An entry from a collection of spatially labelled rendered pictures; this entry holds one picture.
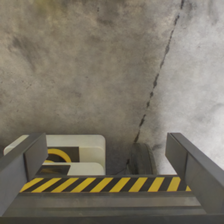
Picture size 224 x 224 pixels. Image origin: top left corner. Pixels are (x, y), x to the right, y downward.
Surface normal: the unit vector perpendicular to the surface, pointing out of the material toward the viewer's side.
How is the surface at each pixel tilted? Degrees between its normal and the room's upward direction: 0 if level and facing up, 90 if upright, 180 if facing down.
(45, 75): 0
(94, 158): 0
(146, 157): 62
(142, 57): 0
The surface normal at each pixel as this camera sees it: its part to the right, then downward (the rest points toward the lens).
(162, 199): 0.02, 0.25
